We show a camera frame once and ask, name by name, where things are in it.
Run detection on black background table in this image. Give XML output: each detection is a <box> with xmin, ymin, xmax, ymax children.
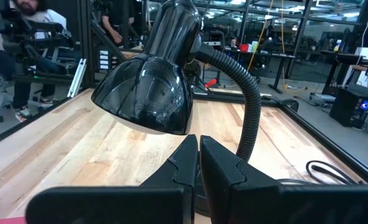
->
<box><xmin>224</xmin><ymin>49</ymin><xmax>297</xmax><ymax>94</ymax></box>

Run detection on black computer tower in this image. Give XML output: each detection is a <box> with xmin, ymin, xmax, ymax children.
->
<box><xmin>329</xmin><ymin>88</ymin><xmax>368</xmax><ymax>129</ymax></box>

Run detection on black joystick controller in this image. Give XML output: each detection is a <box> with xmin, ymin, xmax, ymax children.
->
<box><xmin>90</xmin><ymin>0</ymin><xmax>262</xmax><ymax>218</ymax></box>

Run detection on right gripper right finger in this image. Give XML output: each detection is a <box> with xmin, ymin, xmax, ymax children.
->
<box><xmin>199</xmin><ymin>135</ymin><xmax>368</xmax><ymax>224</ymax></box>

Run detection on red plastic bin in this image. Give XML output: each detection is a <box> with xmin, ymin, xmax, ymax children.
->
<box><xmin>0</xmin><ymin>217</ymin><xmax>26</xmax><ymax>224</ymax></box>

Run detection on silver aluminium extrusion bar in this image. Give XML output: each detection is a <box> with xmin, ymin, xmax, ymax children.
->
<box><xmin>67</xmin><ymin>58</ymin><xmax>88</xmax><ymax>98</ymax></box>

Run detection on black background desk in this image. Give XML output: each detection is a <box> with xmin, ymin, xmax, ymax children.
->
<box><xmin>320</xmin><ymin>49</ymin><xmax>368</xmax><ymax>94</ymax></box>

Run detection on black lamp power cord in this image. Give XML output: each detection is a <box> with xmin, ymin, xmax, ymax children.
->
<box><xmin>275</xmin><ymin>160</ymin><xmax>361</xmax><ymax>187</ymax></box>

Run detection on black box white labels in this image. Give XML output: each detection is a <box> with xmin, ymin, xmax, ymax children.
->
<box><xmin>96</xmin><ymin>46</ymin><xmax>113</xmax><ymax>75</ymax></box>

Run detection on person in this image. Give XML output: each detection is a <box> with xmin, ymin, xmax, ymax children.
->
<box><xmin>100</xmin><ymin>0</ymin><xmax>136</xmax><ymax>45</ymax></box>
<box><xmin>0</xmin><ymin>0</ymin><xmax>82</xmax><ymax>122</ymax></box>

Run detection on yellow hanging cable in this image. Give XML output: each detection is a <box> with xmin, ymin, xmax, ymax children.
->
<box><xmin>247</xmin><ymin>0</ymin><xmax>286</xmax><ymax>91</ymax></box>

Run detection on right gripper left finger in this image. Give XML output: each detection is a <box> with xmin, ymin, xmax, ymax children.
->
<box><xmin>25</xmin><ymin>134</ymin><xmax>200</xmax><ymax>224</ymax></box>

